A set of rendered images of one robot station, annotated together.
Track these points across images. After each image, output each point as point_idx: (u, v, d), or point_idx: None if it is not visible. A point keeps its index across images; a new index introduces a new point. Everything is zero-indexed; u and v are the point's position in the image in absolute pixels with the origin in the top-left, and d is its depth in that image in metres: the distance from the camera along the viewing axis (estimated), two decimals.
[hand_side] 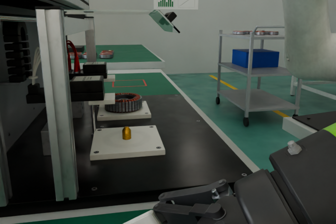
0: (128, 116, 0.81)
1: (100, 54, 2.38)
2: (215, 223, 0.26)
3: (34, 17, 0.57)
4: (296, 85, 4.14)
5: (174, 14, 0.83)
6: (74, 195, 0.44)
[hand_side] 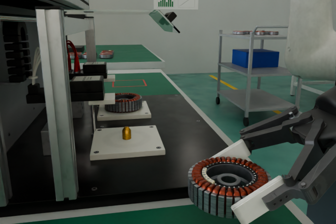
0: (128, 116, 0.81)
1: (100, 54, 2.38)
2: (314, 121, 0.39)
3: (34, 17, 0.57)
4: (296, 85, 4.14)
5: (174, 14, 0.83)
6: (74, 195, 0.44)
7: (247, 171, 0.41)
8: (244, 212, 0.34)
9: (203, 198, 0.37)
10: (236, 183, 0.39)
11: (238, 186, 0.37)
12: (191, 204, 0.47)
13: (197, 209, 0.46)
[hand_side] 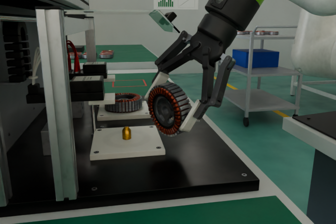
0: (128, 116, 0.81)
1: (100, 54, 2.38)
2: None
3: (34, 17, 0.57)
4: (296, 85, 4.14)
5: (174, 14, 0.83)
6: (74, 195, 0.44)
7: None
8: None
9: None
10: (168, 102, 0.62)
11: None
12: (191, 204, 0.47)
13: (197, 209, 0.46)
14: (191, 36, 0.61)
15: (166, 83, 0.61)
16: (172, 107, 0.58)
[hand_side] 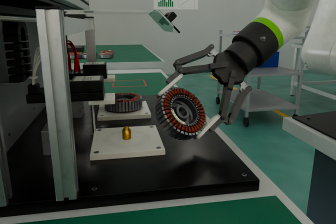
0: (128, 116, 0.81)
1: (100, 54, 2.38)
2: (231, 71, 0.63)
3: (34, 17, 0.57)
4: (296, 85, 4.14)
5: (174, 14, 0.83)
6: (74, 195, 0.44)
7: (189, 100, 0.63)
8: (200, 136, 0.61)
9: (180, 135, 0.58)
10: (188, 114, 0.61)
11: (196, 121, 0.60)
12: (191, 204, 0.47)
13: (197, 209, 0.46)
14: (242, 83, 0.66)
15: (203, 110, 0.64)
16: (176, 102, 0.65)
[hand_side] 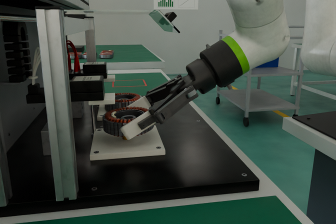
0: None
1: (100, 54, 2.38)
2: (179, 80, 0.63)
3: (34, 17, 0.57)
4: (296, 85, 4.14)
5: (174, 14, 0.83)
6: (74, 195, 0.44)
7: (141, 113, 0.65)
8: (127, 131, 0.59)
9: (108, 126, 0.61)
10: (131, 119, 0.63)
11: (128, 118, 0.61)
12: (191, 204, 0.47)
13: (197, 209, 0.46)
14: None
15: None
16: None
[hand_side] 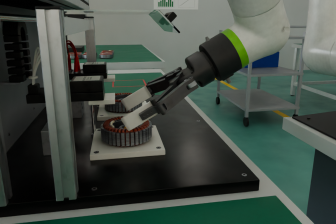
0: None
1: (100, 54, 2.38)
2: (178, 73, 0.63)
3: (34, 17, 0.57)
4: (296, 85, 4.14)
5: (174, 14, 0.83)
6: (74, 195, 0.44)
7: None
8: (128, 122, 0.57)
9: (106, 135, 0.61)
10: None
11: (126, 128, 0.61)
12: (191, 204, 0.47)
13: (197, 209, 0.46)
14: None
15: (148, 130, 0.62)
16: None
